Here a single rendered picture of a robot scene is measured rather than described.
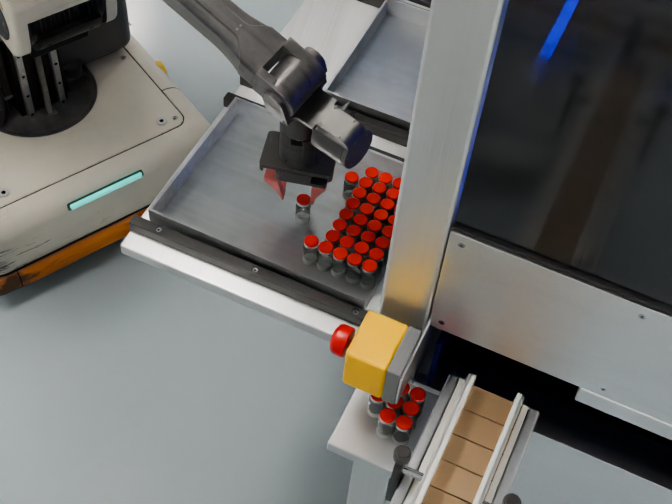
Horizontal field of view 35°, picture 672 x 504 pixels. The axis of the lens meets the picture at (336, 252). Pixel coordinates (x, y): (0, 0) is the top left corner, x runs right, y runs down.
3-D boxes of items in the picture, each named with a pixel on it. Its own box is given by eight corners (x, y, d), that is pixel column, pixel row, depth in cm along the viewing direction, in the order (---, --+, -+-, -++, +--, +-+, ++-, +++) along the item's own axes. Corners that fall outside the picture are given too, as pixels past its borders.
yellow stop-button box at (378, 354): (416, 361, 133) (423, 330, 127) (394, 406, 129) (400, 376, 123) (361, 338, 134) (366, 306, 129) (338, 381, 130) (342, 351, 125)
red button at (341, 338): (365, 344, 132) (368, 327, 129) (352, 369, 130) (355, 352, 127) (338, 332, 133) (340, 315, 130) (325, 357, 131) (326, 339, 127)
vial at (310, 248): (320, 257, 151) (321, 237, 148) (313, 268, 150) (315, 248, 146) (306, 251, 152) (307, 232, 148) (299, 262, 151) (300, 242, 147)
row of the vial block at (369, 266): (419, 205, 158) (423, 185, 155) (370, 292, 148) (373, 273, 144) (405, 200, 159) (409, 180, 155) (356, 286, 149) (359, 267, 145)
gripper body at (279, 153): (331, 185, 144) (334, 149, 138) (258, 172, 145) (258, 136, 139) (339, 151, 148) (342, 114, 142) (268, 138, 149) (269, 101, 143)
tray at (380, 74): (569, 77, 178) (574, 61, 175) (520, 180, 163) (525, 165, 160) (385, 12, 185) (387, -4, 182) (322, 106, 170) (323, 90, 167)
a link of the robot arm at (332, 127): (303, 41, 132) (258, 89, 130) (374, 85, 128) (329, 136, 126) (317, 92, 143) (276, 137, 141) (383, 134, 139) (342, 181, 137)
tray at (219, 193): (432, 189, 161) (435, 174, 158) (361, 315, 146) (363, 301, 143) (236, 112, 168) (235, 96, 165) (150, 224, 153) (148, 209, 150)
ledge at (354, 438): (461, 412, 140) (464, 406, 138) (426, 494, 133) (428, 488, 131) (366, 371, 143) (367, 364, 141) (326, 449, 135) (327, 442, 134)
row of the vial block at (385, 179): (392, 194, 159) (395, 174, 156) (342, 280, 149) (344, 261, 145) (379, 189, 160) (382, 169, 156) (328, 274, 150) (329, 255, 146)
